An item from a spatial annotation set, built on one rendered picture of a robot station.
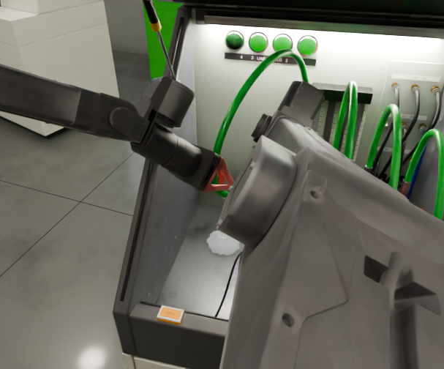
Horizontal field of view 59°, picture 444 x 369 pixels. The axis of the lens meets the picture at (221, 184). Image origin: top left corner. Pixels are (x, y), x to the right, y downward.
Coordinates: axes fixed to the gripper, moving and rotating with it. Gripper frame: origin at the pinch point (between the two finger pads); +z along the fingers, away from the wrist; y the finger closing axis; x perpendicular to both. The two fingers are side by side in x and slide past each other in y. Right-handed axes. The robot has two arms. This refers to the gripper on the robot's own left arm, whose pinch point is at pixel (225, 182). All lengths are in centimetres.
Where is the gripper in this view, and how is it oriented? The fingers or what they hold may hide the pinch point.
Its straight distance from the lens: 73.4
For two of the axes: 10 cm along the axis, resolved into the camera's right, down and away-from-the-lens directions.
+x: -4.7, 8.8, -0.3
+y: -5.8, -2.8, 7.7
